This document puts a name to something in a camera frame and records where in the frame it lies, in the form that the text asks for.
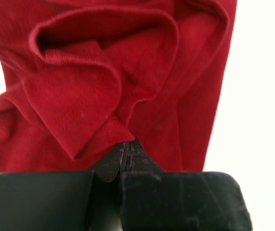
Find red t shirt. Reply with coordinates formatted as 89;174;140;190
0;0;237;172

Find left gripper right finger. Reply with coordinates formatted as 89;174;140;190
120;139;253;231

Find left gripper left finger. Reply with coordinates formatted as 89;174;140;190
0;143;128;231

